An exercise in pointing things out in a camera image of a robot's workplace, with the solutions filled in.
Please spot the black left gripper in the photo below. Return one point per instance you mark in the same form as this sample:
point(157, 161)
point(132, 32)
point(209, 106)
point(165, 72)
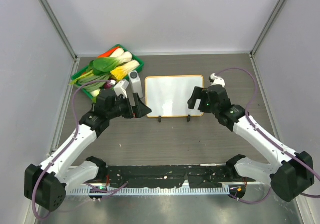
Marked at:
point(140, 109)

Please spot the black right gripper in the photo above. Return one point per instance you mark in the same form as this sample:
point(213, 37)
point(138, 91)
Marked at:
point(207, 94)

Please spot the yellow framed whiteboard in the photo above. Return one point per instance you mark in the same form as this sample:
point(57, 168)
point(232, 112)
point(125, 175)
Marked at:
point(167, 96)

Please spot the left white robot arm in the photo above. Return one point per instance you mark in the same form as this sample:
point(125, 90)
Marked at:
point(47, 184)

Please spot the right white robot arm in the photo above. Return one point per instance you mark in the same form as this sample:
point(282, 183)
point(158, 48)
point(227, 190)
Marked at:
point(288, 173)

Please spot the white pen holder box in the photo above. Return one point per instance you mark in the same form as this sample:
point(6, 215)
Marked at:
point(136, 84)

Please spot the purple toy onion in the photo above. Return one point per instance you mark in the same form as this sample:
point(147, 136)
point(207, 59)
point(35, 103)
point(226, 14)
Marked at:
point(109, 84)

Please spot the yellow napa cabbage toy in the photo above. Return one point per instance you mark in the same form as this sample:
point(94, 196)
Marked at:
point(120, 72)

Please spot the green onion toy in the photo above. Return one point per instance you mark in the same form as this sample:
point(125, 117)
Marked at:
point(96, 82)

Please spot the white bok choy toy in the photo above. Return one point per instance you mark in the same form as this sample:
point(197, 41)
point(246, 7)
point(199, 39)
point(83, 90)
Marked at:
point(124, 58)

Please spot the green bok choy toy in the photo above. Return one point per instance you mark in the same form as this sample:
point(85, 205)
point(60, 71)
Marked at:
point(101, 66)

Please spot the green plastic vegetable tray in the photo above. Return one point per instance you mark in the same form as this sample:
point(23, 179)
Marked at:
point(81, 72)

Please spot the orange toy carrot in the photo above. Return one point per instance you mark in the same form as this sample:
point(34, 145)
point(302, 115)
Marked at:
point(109, 52)

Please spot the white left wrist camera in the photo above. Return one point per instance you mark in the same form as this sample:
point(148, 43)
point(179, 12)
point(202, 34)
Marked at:
point(121, 88)

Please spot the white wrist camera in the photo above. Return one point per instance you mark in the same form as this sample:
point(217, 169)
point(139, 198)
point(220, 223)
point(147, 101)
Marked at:
point(121, 88)
point(216, 80)

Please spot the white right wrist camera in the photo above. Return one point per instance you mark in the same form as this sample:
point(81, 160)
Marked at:
point(216, 80)

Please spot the black wire whiteboard stand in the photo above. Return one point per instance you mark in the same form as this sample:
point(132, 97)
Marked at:
point(188, 118)

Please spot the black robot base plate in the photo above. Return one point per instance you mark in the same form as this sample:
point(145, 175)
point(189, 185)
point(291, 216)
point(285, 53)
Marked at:
point(169, 176)

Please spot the grey slotted cable duct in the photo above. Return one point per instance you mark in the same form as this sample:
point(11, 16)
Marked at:
point(185, 190)

